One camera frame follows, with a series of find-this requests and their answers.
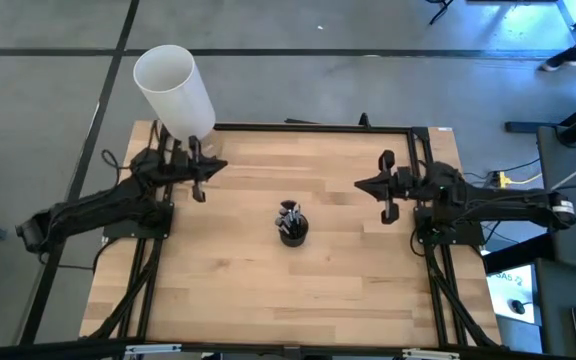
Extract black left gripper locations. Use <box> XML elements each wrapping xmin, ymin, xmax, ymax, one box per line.
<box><xmin>173</xmin><ymin>135</ymin><xmax>229</xmax><ymax>203</ymax></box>

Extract white shade table lamp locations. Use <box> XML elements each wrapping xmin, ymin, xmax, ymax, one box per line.
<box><xmin>132</xmin><ymin>44</ymin><xmax>224</xmax><ymax>161</ymax></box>

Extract black floor bar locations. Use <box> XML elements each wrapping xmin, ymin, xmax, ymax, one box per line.
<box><xmin>481</xmin><ymin>232</ymin><xmax>555</xmax><ymax>275</ymax></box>

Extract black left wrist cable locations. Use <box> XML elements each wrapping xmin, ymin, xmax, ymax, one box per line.
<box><xmin>100</xmin><ymin>148</ymin><xmax>122</xmax><ymax>174</ymax></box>

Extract yellow cable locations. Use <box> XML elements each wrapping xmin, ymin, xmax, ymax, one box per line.
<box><xmin>510</xmin><ymin>172</ymin><xmax>544</xmax><ymax>185</ymax></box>

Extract black chair leg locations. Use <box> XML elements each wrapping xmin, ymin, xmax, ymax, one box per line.
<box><xmin>426</xmin><ymin>0</ymin><xmax>455</xmax><ymax>26</ymax></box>

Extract silver aluminium bracket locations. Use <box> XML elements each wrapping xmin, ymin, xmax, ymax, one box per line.
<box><xmin>124</xmin><ymin>343</ymin><xmax>183</xmax><ymax>357</ymax></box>
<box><xmin>401</xmin><ymin>348</ymin><xmax>462</xmax><ymax>360</ymax></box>

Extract dark desk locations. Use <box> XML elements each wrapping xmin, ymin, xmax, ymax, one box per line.
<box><xmin>535</xmin><ymin>257</ymin><xmax>576</xmax><ymax>360</ymax></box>

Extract white mouse pad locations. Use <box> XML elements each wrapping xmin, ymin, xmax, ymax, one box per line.
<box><xmin>485</xmin><ymin>263</ymin><xmax>538</xmax><ymax>325</ymax></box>

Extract black floor cable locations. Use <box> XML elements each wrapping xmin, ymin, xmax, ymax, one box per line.
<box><xmin>462</xmin><ymin>158</ymin><xmax>542</xmax><ymax>196</ymax></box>

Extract black front rail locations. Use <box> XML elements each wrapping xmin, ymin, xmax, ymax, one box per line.
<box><xmin>0</xmin><ymin>338</ymin><xmax>576</xmax><ymax>360</ymax></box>

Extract black aluminium table frame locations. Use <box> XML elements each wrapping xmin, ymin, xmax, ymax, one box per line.
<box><xmin>80</xmin><ymin>122</ymin><xmax>507</xmax><ymax>351</ymax></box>

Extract person's shoe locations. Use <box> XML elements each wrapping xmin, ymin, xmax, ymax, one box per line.
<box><xmin>539</xmin><ymin>48</ymin><xmax>576</xmax><ymax>73</ymax></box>

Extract black mesh brush cup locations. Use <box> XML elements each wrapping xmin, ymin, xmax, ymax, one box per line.
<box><xmin>278</xmin><ymin>212</ymin><xmax>310</xmax><ymax>249</ymax></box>

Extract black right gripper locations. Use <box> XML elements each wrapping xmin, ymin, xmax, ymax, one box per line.
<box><xmin>354</xmin><ymin>149</ymin><xmax>422</xmax><ymax>225</ymax></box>

